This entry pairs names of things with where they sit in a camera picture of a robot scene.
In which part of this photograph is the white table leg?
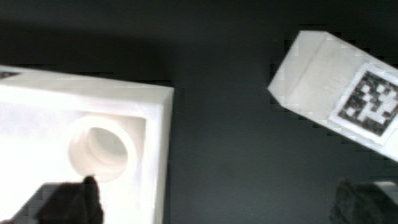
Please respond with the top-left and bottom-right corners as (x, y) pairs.
(268, 31), (398, 161)

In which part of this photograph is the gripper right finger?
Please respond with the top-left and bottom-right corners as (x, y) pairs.
(330, 179), (398, 224)

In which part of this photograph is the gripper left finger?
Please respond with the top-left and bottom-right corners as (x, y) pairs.
(11, 176), (105, 224)

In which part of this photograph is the white square table top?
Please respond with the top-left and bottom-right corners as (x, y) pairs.
(0, 65), (174, 224)

